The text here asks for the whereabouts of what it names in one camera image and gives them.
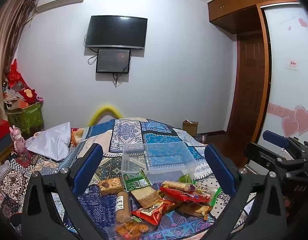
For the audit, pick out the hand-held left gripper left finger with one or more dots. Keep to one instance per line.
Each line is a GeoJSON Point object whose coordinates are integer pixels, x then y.
{"type": "Point", "coordinates": [90, 167]}

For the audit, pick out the small paper note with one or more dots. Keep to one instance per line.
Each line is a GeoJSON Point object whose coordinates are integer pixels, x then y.
{"type": "Point", "coordinates": [292, 65]}

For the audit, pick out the small cardboard box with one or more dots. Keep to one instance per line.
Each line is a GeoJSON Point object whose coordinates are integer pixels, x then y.
{"type": "Point", "coordinates": [190, 128]}

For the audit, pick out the pink toy figure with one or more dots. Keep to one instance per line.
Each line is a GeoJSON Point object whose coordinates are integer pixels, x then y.
{"type": "Point", "coordinates": [17, 142]}

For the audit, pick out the yellow foam tube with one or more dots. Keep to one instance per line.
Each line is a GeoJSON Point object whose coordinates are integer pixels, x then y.
{"type": "Point", "coordinates": [104, 108]}

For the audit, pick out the lime green packet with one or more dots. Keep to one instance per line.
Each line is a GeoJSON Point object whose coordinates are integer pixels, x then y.
{"type": "Point", "coordinates": [185, 178]}

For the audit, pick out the black wall television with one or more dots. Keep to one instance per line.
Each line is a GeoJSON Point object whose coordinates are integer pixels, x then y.
{"type": "Point", "coordinates": [116, 31]}

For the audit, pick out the long red snack packet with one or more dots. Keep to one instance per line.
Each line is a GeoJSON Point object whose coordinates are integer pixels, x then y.
{"type": "Point", "coordinates": [191, 196]}

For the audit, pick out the clear plastic container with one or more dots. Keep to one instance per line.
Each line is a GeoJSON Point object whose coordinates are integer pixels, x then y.
{"type": "Point", "coordinates": [164, 155]}

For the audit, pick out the square brown cracker packet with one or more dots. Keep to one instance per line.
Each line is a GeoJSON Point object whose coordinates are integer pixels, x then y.
{"type": "Point", "coordinates": [146, 196]}

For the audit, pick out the green snack packet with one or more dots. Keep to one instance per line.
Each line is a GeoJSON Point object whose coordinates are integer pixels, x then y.
{"type": "Point", "coordinates": [135, 182]}

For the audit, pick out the white wardrobe door pink hearts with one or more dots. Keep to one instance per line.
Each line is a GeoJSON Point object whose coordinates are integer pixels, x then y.
{"type": "Point", "coordinates": [286, 85]}

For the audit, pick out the clear bag of orange snacks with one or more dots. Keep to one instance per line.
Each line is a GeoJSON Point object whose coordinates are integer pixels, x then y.
{"type": "Point", "coordinates": [130, 230]}

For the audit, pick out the small black wall monitor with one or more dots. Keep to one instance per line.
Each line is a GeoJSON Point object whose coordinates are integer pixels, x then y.
{"type": "Point", "coordinates": [113, 60]}

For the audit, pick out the brown wooden door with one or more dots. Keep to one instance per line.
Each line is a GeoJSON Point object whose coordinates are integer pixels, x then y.
{"type": "Point", "coordinates": [248, 85]}

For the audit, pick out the red box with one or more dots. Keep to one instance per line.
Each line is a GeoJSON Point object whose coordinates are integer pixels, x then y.
{"type": "Point", "coordinates": [0, 130]}

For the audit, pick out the clear packet with green edge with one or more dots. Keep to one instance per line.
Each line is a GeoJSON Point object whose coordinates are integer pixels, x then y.
{"type": "Point", "coordinates": [215, 197]}

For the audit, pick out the red snack packet with picture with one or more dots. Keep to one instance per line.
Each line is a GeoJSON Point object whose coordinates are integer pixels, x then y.
{"type": "Point", "coordinates": [154, 212]}

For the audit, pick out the yellow cracker packet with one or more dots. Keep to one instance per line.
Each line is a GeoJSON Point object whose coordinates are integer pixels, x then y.
{"type": "Point", "coordinates": [193, 208]}

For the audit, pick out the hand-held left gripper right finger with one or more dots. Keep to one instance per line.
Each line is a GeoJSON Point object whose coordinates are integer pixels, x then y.
{"type": "Point", "coordinates": [220, 172]}

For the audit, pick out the blue patchwork printed blanket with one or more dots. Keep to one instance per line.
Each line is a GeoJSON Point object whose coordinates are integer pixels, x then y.
{"type": "Point", "coordinates": [134, 130]}

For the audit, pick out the orange patterned bag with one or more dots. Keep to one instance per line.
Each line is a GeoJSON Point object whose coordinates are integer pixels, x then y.
{"type": "Point", "coordinates": [76, 136]}

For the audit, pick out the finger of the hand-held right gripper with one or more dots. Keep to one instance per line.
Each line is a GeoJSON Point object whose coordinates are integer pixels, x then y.
{"type": "Point", "coordinates": [273, 138]}
{"type": "Point", "coordinates": [258, 152]}

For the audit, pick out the peanut brittle bar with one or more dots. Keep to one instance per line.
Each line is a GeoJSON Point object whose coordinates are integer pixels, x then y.
{"type": "Point", "coordinates": [110, 185]}

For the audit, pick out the striped brown curtain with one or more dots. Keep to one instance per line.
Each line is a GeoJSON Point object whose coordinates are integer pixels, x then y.
{"type": "Point", "coordinates": [6, 42]}

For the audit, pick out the wrapped sausage stick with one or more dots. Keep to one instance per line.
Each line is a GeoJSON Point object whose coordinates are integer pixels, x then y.
{"type": "Point", "coordinates": [122, 207]}

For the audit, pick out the wafer roll packet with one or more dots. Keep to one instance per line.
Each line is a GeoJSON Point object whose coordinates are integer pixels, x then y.
{"type": "Point", "coordinates": [179, 185]}

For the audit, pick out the white plastic bag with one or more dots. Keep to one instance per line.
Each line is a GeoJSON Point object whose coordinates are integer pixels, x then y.
{"type": "Point", "coordinates": [54, 142]}

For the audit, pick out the wooden overhead cabinet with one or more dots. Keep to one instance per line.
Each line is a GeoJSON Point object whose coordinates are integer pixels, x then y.
{"type": "Point", "coordinates": [231, 12]}

